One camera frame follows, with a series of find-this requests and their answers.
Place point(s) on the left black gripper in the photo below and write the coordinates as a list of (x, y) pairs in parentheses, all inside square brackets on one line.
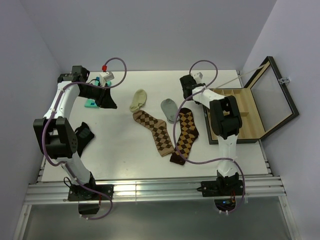
[(105, 100)]

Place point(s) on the brown tan argyle sock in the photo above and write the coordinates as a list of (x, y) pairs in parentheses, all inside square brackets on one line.
[(158, 129)]

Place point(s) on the black compartment storage box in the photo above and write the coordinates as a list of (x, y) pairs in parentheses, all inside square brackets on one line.
[(264, 104)]

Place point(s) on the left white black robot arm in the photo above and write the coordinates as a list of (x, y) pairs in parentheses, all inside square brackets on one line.
[(56, 138)]

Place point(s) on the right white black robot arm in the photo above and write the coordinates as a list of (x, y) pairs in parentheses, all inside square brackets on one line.
[(225, 120)]

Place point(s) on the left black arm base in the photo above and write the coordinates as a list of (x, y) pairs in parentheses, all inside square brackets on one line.
[(89, 198)]

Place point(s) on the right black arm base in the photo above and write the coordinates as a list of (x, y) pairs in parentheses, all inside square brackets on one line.
[(226, 189)]

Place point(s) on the teal patterned sock pair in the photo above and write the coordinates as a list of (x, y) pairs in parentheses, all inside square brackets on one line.
[(98, 81)]

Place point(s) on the grey ankle sock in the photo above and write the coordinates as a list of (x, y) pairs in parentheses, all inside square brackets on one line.
[(170, 109)]

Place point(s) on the cream ankle sock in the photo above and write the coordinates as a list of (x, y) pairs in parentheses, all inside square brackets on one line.
[(138, 101)]

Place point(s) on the dark brown argyle sock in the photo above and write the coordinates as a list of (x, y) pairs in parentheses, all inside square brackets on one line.
[(188, 135)]

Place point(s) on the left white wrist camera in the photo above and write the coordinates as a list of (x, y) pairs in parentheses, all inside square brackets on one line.
[(106, 76)]

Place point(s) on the metal wall latch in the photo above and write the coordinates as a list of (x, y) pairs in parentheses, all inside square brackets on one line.
[(284, 81)]

